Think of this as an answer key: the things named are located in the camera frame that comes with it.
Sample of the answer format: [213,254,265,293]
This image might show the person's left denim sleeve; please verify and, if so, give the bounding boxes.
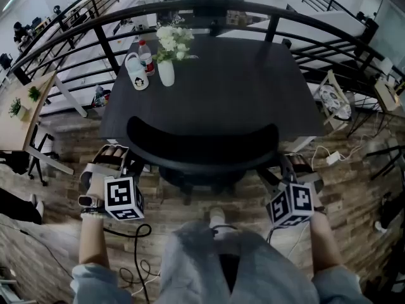
[70,262,133,304]

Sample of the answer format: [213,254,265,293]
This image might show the person's right forearm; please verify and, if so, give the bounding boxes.
[308,212,345,279]

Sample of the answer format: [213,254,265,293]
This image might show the person's right hand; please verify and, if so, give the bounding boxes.
[289,155,308,168]

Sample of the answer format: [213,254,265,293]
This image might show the wooden stand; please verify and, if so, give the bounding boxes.
[374,75,403,113]

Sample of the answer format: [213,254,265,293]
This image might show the wooden folding chair patterned cushion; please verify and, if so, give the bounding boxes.
[312,69,354,133]

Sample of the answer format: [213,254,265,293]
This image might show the colourful bag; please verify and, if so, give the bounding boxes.
[91,85,112,108]

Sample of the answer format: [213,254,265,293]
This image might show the person's left forearm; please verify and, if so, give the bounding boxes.
[78,214,111,269]

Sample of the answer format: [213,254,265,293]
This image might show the white vase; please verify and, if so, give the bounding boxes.
[156,59,176,87]

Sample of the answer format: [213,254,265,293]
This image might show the person's light denim trousers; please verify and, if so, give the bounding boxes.
[159,220,319,304]

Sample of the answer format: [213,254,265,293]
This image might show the person's right denim sleeve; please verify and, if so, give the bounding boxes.
[311,263,375,304]

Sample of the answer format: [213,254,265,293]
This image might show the white cartoon mug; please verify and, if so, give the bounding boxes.
[124,52,150,91]

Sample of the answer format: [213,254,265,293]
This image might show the white cable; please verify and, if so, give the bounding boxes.
[310,128,382,170]

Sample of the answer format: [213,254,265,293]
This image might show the small green potted plant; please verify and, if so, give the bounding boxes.
[27,85,42,103]
[8,97,28,122]

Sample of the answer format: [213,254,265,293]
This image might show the black office chair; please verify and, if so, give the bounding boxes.
[125,115,282,206]

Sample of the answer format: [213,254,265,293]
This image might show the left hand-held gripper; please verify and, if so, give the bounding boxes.
[78,144,146,222]

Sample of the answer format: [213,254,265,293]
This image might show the black cable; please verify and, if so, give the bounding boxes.
[103,222,162,304]

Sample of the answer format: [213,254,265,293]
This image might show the black metal railing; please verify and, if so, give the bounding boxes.
[9,0,405,108]

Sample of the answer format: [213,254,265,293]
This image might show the person's white shoe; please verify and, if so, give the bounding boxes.
[208,207,227,229]

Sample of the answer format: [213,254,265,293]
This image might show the white flower bouquet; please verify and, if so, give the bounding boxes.
[151,23,195,64]

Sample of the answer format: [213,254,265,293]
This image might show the white long desk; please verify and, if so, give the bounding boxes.
[218,9,370,51]

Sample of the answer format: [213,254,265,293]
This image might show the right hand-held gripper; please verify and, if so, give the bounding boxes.
[265,153,324,228]

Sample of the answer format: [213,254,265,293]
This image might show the red label water bottle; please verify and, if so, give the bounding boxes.
[137,39,156,77]

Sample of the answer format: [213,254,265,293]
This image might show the person's left hand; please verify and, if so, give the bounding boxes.
[101,146,127,160]

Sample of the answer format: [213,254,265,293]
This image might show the white power adapter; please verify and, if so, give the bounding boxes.
[325,151,342,166]

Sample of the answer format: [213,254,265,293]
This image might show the person's denim sleeve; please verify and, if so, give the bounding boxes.
[70,262,133,304]
[311,263,375,304]

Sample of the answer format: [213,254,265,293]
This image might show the light wooden desk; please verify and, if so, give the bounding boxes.
[0,70,75,175]

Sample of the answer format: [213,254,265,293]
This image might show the black table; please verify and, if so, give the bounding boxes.
[99,33,327,153]

